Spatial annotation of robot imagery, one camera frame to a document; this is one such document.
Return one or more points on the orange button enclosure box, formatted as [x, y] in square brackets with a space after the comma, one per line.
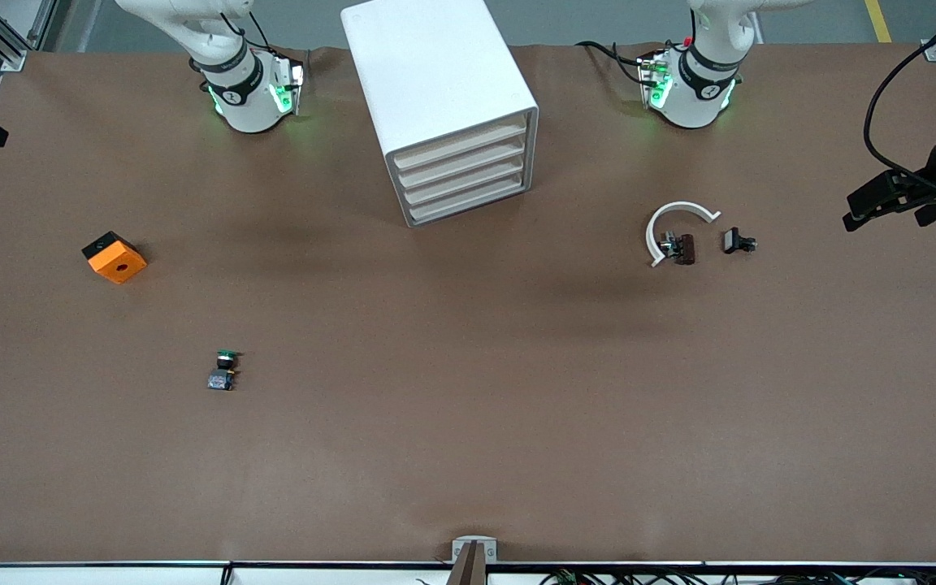
[117, 262]

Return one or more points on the green push button switch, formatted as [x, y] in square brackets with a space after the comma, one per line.
[224, 370]

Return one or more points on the small black electrical component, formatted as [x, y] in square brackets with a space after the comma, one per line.
[733, 240]

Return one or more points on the brown electrical component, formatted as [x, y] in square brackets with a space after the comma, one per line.
[686, 249]

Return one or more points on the brown table cover sheet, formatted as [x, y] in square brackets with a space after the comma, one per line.
[435, 406]

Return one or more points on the white table edge rail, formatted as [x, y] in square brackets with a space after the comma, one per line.
[110, 575]

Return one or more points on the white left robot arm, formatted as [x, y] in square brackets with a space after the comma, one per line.
[695, 93]

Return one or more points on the white curved plastic part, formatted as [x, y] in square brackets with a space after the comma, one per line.
[683, 205]

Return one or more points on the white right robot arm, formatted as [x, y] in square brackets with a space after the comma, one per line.
[244, 97]

